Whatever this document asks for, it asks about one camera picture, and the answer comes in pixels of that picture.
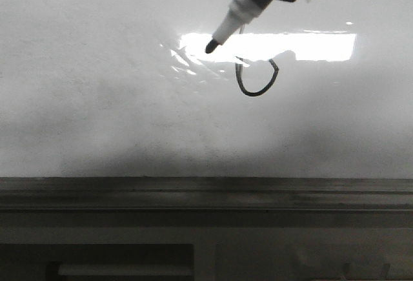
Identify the white black-tipped whiteboard marker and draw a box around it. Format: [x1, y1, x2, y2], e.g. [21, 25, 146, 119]
[205, 0, 272, 54]

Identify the grey metal whiteboard tray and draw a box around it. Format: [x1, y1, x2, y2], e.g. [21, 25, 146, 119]
[1, 177, 412, 228]

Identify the white whiteboard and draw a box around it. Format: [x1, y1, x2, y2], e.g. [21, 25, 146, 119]
[1, 0, 412, 178]

